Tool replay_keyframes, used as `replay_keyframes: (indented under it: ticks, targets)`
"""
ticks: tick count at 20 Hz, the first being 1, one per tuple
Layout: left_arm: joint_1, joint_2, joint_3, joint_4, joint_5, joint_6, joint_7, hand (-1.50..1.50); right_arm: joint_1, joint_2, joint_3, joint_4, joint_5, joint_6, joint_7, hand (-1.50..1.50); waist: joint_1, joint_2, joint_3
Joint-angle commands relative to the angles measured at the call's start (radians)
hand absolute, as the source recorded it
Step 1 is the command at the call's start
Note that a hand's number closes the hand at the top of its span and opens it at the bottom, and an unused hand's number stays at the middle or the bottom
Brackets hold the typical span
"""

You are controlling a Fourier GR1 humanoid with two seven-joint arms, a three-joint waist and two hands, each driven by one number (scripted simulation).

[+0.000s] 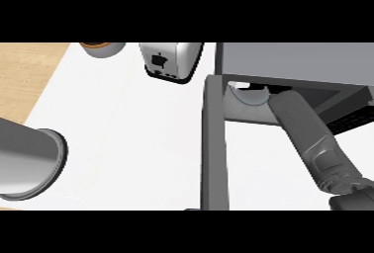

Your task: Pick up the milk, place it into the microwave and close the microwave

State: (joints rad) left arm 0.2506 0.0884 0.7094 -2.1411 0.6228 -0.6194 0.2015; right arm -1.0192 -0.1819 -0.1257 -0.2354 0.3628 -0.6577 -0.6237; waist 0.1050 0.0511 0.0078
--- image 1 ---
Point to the dark grey microwave door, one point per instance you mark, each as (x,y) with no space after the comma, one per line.
(215,148)

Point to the silver toaster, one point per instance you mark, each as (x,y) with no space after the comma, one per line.
(172,61)

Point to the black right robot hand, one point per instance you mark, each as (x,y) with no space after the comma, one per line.
(267,89)

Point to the grey bowl with brown rim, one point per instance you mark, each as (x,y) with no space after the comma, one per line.
(102,49)

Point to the grey microwave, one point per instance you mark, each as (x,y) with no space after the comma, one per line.
(298,61)

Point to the grey metal cylinder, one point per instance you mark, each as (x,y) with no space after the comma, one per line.
(27,161)

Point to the white milk carton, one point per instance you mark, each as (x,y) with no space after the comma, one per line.
(238,85)

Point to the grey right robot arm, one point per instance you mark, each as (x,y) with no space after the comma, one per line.
(311,138)

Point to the glass microwave turntable plate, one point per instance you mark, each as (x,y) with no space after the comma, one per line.
(249,97)

